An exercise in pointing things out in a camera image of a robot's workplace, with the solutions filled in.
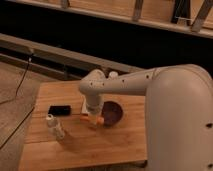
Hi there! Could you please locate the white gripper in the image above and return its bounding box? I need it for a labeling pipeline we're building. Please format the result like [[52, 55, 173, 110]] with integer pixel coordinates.
[[81, 95, 104, 125]]

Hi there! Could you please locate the orange pepper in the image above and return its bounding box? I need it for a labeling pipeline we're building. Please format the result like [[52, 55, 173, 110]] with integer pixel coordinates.
[[80, 115, 96, 122]]

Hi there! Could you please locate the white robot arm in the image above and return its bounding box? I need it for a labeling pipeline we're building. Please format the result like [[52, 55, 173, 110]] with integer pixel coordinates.
[[79, 64, 213, 171]]

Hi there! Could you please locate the dark red ceramic bowl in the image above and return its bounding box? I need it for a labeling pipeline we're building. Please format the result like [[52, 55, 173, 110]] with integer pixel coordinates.
[[101, 101, 123, 126]]

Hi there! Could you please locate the black rectangular box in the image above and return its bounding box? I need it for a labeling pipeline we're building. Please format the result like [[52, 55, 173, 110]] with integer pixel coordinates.
[[48, 105, 71, 116]]

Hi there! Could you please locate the clear plastic bottle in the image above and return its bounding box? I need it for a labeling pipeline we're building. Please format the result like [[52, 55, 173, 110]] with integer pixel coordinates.
[[46, 114, 65, 140]]

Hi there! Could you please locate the wooden board table top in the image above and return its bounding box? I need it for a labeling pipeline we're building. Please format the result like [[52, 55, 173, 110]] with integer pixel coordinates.
[[18, 81, 147, 171]]

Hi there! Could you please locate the white cup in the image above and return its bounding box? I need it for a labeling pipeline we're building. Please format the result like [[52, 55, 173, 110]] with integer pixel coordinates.
[[108, 71, 118, 79]]

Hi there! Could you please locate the black cable left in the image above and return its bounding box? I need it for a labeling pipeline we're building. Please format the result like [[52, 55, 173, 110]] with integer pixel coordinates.
[[0, 49, 36, 149]]

